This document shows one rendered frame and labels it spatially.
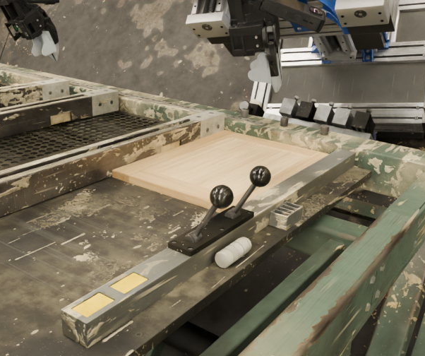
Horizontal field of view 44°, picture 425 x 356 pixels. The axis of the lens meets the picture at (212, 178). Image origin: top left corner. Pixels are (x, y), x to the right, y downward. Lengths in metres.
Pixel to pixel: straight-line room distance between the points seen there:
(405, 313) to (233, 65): 1.83
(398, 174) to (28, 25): 1.02
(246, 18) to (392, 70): 1.45
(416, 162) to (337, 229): 0.34
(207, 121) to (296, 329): 0.96
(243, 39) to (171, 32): 2.30
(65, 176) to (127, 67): 2.17
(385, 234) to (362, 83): 1.44
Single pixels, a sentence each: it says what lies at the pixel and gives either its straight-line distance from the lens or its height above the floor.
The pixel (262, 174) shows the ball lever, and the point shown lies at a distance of 0.90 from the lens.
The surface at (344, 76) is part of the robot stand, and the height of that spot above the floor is 0.21.
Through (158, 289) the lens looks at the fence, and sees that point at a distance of 0.81.
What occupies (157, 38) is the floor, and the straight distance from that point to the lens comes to 3.30.
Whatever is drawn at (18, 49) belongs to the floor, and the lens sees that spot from 4.10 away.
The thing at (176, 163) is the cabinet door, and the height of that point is 1.16.
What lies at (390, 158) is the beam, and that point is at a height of 0.91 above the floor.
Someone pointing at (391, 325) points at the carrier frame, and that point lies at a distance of 1.46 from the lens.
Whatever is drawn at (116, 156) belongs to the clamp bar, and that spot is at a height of 1.29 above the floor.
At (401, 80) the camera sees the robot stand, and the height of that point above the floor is 0.21.
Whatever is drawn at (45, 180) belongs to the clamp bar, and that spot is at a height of 1.46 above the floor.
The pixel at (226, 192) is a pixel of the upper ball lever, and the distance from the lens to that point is 0.81.
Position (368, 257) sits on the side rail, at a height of 1.36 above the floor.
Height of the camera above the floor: 2.23
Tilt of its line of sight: 57 degrees down
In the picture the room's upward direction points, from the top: 53 degrees counter-clockwise
